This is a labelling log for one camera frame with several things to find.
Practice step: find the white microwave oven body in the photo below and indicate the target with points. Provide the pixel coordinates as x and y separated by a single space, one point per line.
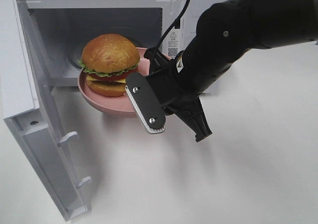
150 18

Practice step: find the white microwave door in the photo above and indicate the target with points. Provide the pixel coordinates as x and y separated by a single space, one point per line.
33 62

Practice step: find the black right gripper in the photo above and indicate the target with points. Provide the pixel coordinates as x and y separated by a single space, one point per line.
172 96

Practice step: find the pink round plate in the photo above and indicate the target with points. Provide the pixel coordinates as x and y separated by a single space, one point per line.
117 106

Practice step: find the burger with lettuce and cheese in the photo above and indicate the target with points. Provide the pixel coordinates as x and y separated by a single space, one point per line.
106 61

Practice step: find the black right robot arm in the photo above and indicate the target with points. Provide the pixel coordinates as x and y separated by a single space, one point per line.
224 33

